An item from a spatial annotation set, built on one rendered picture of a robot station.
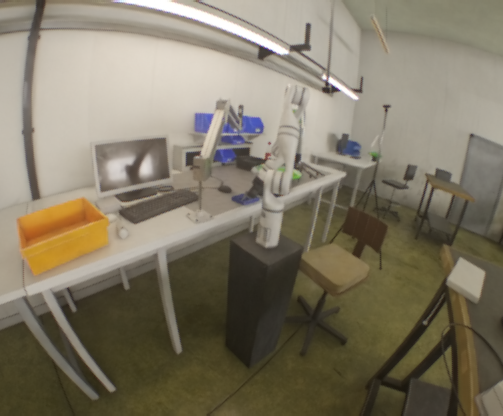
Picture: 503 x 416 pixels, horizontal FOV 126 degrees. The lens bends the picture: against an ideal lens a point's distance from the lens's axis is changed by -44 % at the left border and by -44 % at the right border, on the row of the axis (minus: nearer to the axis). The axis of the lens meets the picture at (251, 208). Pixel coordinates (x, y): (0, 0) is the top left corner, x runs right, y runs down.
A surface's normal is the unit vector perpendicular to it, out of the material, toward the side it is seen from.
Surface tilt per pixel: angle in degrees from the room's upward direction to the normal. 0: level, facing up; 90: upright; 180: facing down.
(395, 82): 90
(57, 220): 86
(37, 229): 86
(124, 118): 90
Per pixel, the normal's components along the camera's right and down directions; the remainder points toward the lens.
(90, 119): 0.76, 0.31
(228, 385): 0.10, -0.92
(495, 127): -0.65, 0.23
